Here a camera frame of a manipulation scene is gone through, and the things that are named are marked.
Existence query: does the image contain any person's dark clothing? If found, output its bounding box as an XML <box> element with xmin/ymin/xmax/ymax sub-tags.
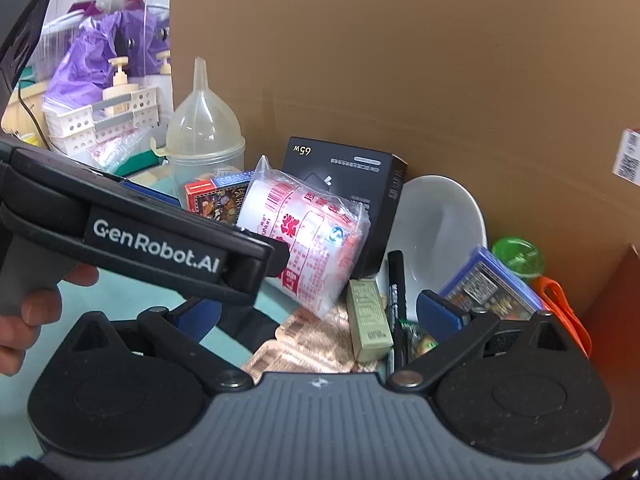
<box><xmin>0</xmin><ymin>452</ymin><xmax>48</xmax><ymax>480</ymax></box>

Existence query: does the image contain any dark grey device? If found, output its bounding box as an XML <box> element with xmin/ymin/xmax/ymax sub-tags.
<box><xmin>0</xmin><ymin>0</ymin><xmax>56</xmax><ymax>106</ymax></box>

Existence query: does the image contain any green plastic container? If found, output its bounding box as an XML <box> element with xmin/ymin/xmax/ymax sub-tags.
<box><xmin>491</xmin><ymin>236</ymin><xmax>546</xmax><ymax>279</ymax></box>

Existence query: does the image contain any pink-printed clear packet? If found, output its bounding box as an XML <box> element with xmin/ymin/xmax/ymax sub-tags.
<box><xmin>87</xmin><ymin>130</ymin><xmax>152</xmax><ymax>174</ymax></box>

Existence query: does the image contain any green round snack packet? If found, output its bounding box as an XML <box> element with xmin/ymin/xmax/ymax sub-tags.
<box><xmin>406</xmin><ymin>321</ymin><xmax>440</xmax><ymax>361</ymax></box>

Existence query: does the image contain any blue card box gold print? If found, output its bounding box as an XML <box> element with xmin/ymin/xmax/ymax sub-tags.
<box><xmin>439</xmin><ymin>245</ymin><xmax>546</xmax><ymax>322</ymax></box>

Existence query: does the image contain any white bowl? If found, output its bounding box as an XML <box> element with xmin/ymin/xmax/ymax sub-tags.
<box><xmin>375</xmin><ymin>175</ymin><xmax>489</xmax><ymax>324</ymax></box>

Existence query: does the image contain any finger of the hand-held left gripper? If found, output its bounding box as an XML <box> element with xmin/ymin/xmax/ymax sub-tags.
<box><xmin>119</xmin><ymin>180</ymin><xmax>183</xmax><ymax>209</ymax></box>
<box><xmin>219</xmin><ymin>241</ymin><xmax>292</xmax><ymax>306</ymax></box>

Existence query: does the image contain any teal desktop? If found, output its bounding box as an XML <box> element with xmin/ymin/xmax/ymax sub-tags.
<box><xmin>0</xmin><ymin>165</ymin><xmax>282</xmax><ymax>461</ymax></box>

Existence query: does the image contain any black marker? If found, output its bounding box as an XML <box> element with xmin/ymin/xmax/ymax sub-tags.
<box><xmin>386</xmin><ymin>250</ymin><xmax>412</xmax><ymax>382</ymax></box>

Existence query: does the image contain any purple plastic bag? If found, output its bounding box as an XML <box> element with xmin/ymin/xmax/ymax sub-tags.
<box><xmin>42</xmin><ymin>10</ymin><xmax>173</xmax><ymax>111</ymax></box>

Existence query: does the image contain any olive green small box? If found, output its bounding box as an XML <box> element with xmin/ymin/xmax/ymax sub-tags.
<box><xmin>346</xmin><ymin>279</ymin><xmax>395</xmax><ymax>364</ymax></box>

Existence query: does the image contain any black cable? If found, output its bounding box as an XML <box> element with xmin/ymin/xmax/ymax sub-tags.
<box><xmin>17</xmin><ymin>85</ymin><xmax>52</xmax><ymax>149</ymax></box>

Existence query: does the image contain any white perforated basket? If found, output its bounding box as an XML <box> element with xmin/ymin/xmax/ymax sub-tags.
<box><xmin>42</xmin><ymin>85</ymin><xmax>162</xmax><ymax>157</ymax></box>

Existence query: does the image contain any person's left hand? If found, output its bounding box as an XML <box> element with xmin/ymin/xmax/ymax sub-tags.
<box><xmin>0</xmin><ymin>262</ymin><xmax>100</xmax><ymax>377</ymax></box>

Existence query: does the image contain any white shipping label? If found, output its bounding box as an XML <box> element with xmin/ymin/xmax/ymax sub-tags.
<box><xmin>612</xmin><ymin>129</ymin><xmax>640</xmax><ymax>184</ymax></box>

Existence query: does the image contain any red-printed clear plastic pack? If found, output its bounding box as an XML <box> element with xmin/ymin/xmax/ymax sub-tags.
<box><xmin>235</xmin><ymin>155</ymin><xmax>371</xmax><ymax>321</ymax></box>

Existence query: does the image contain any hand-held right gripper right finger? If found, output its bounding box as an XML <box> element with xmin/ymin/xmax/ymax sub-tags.
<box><xmin>387</xmin><ymin>290</ymin><xmax>568</xmax><ymax>391</ymax></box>

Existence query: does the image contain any clear plastic tub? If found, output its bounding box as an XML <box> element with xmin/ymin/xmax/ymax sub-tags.
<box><xmin>150</xmin><ymin>135</ymin><xmax>247</xmax><ymax>201</ymax></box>

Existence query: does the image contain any orange plastic handle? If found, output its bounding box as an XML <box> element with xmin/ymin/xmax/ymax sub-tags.
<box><xmin>532</xmin><ymin>275</ymin><xmax>594</xmax><ymax>359</ymax></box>

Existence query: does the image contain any large cardboard box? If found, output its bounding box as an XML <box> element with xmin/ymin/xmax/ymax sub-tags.
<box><xmin>169</xmin><ymin>0</ymin><xmax>640</xmax><ymax>322</ymax></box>

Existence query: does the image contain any brown cardboard box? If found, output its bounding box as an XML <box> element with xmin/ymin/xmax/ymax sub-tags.
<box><xmin>580</xmin><ymin>244</ymin><xmax>640</xmax><ymax>471</ymax></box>

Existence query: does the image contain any red and blue card box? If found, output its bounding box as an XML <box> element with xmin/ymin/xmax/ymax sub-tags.
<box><xmin>184</xmin><ymin>170</ymin><xmax>254</xmax><ymax>225</ymax></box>

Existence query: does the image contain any black charger box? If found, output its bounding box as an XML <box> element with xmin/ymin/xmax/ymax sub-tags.
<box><xmin>281</xmin><ymin>136</ymin><xmax>409</xmax><ymax>281</ymax></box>

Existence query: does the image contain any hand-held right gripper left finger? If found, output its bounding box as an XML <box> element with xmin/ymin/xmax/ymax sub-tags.
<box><xmin>65</xmin><ymin>297</ymin><xmax>253</xmax><ymax>394</ymax></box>

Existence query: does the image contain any copper foil sachet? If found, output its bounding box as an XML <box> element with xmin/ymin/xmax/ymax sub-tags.
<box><xmin>277</xmin><ymin>305</ymin><xmax>354</xmax><ymax>346</ymax></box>
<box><xmin>242</xmin><ymin>337</ymin><xmax>359</xmax><ymax>375</ymax></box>

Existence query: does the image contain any clear plastic funnel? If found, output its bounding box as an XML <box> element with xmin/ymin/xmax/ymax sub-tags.
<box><xmin>165</xmin><ymin>57</ymin><xmax>246</xmax><ymax>157</ymax></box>

